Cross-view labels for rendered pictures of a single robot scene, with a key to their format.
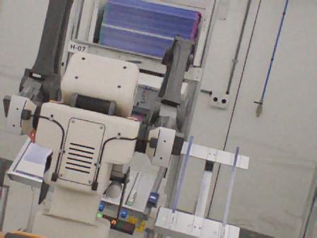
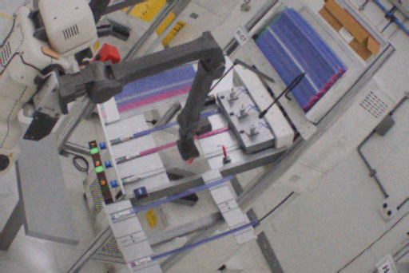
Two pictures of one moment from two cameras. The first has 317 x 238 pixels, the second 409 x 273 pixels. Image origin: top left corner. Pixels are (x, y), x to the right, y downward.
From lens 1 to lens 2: 1.20 m
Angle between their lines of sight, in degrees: 32
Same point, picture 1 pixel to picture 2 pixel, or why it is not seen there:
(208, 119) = (368, 219)
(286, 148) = not seen: outside the picture
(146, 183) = (157, 180)
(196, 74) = (305, 128)
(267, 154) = not seen: outside the picture
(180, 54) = (185, 46)
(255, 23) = not seen: outside the picture
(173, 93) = (123, 67)
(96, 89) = (45, 12)
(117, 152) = (14, 66)
